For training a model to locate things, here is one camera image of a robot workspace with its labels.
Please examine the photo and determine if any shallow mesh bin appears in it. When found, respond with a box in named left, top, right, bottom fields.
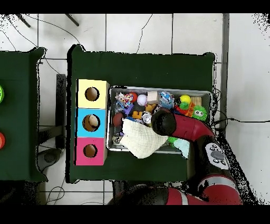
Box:
left=106, top=85, right=212, bottom=156

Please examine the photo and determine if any large green spiky eyed toy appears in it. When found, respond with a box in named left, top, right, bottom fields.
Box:
left=191, top=105, right=208, bottom=122

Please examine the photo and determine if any dark green table cloth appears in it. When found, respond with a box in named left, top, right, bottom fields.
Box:
left=0, top=47, right=49, bottom=183
left=65, top=43, right=216, bottom=184

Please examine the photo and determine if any wooden box with three holes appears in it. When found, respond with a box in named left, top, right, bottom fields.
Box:
left=74, top=79, right=110, bottom=166

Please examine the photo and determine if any thin black floor cable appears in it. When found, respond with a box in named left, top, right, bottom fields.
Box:
left=136, top=13, right=153, bottom=54

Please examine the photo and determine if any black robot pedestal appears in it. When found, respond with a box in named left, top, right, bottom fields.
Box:
left=112, top=181, right=136, bottom=199

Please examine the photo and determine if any thick black floor cable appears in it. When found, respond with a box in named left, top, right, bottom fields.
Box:
left=212, top=117, right=270, bottom=130

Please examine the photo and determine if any yellow ball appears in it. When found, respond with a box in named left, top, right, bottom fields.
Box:
left=179, top=94, right=192, bottom=104

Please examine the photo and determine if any black upright panel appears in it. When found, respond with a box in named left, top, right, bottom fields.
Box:
left=55, top=73, right=68, bottom=149

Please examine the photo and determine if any white baseball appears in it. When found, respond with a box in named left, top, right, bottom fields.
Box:
left=137, top=93, right=148, bottom=106

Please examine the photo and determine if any plain wooden cube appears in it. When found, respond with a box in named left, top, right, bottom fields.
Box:
left=147, top=91, right=158, bottom=104

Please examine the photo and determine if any clear blue plastic bag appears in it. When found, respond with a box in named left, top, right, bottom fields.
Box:
left=158, top=91, right=175, bottom=109

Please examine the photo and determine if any mint green cloth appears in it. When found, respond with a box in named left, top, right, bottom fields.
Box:
left=173, top=138, right=190, bottom=160

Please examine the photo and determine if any crumpled colourful paper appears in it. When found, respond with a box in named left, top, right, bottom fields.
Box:
left=114, top=92, right=134, bottom=108

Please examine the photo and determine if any cream waffle cloth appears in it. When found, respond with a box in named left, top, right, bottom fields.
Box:
left=120, top=118, right=169, bottom=160

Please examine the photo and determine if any black stand leg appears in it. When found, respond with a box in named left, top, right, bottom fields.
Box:
left=15, top=13, right=32, bottom=28
left=64, top=13, right=80, bottom=27

